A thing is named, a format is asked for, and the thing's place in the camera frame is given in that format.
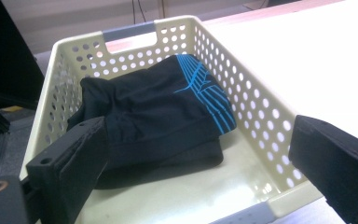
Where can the yellow perforated plastic basket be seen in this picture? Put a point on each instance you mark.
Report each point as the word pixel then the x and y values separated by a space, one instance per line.
pixel 183 199

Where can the black garment blue print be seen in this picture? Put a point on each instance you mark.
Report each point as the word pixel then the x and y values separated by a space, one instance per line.
pixel 155 118

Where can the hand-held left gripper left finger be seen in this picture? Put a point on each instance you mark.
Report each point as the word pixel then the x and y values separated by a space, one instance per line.
pixel 71 168

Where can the aluminium frame rail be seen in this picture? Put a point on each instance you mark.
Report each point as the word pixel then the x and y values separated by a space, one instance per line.
pixel 3 152

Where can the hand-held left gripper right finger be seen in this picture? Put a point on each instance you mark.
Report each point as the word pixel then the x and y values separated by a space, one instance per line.
pixel 338 165

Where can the black curtain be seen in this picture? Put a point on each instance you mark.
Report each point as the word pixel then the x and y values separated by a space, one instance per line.
pixel 6 56

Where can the white table cover sheet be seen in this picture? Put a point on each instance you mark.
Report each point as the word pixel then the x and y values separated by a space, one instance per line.
pixel 307 62

